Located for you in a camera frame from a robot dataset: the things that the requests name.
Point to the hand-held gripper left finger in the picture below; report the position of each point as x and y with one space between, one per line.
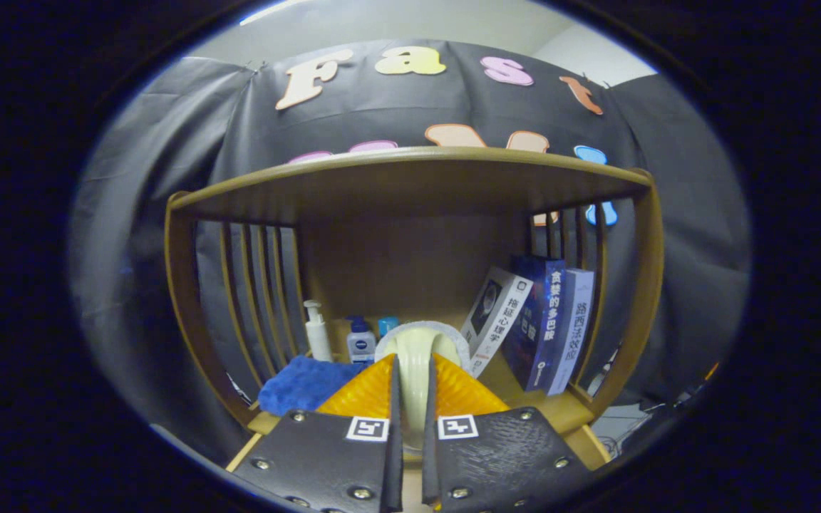
395 463

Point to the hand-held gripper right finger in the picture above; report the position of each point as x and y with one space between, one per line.
428 463

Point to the white tape roll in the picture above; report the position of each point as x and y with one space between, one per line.
414 349

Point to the wooden cabinet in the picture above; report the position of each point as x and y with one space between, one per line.
396 256

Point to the blue towel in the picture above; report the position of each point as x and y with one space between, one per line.
303 385

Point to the white bottle with blue cap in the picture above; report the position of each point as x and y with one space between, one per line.
360 345

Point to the clear blue bottle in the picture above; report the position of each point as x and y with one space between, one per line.
387 326

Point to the white pump bottle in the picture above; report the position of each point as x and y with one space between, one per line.
319 342

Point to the white book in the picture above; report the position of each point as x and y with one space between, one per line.
499 313

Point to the dark blue book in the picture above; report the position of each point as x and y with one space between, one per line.
535 320

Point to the pale lilac book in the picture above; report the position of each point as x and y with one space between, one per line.
574 320

